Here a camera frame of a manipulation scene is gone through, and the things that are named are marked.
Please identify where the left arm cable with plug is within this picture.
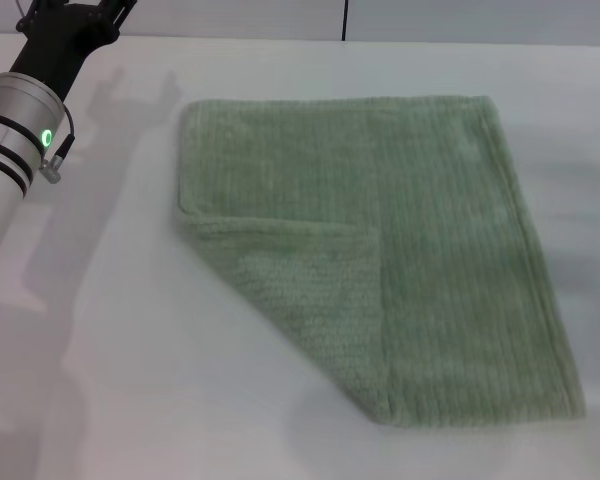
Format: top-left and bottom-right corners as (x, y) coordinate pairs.
(37, 103), (77, 184)

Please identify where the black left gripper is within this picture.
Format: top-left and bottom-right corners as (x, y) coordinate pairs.
(8, 0), (134, 104)

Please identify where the green ribbed towel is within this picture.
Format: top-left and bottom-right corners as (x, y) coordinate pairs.
(172, 94), (589, 426)

